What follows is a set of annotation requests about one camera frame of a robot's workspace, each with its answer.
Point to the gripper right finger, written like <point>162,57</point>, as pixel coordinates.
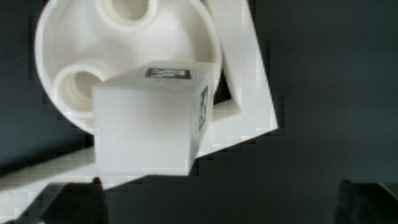
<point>367,203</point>

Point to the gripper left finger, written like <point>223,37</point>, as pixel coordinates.
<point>68,204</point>

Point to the white stool leg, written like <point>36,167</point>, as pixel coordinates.
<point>152,107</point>

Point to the white U-shaped fence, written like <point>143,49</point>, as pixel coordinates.
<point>242,115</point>

